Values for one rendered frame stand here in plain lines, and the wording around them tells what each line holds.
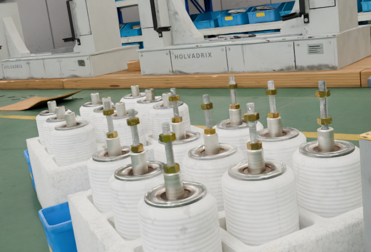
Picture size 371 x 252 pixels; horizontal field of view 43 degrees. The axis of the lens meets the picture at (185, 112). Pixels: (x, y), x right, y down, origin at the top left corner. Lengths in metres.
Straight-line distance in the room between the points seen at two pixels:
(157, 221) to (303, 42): 2.20
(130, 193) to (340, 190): 0.28
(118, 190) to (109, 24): 3.34
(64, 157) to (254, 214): 0.56
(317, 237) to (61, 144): 0.62
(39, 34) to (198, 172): 7.27
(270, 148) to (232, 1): 9.70
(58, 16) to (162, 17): 4.94
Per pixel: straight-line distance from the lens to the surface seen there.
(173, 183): 0.56
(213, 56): 2.98
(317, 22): 2.70
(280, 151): 0.74
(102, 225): 0.71
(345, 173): 0.66
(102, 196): 0.77
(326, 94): 0.66
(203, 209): 0.54
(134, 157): 0.66
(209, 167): 0.68
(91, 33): 3.82
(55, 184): 1.02
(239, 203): 0.60
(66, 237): 0.92
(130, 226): 0.66
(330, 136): 0.68
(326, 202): 0.67
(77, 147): 1.04
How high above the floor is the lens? 0.46
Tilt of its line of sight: 12 degrees down
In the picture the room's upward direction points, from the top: 7 degrees counter-clockwise
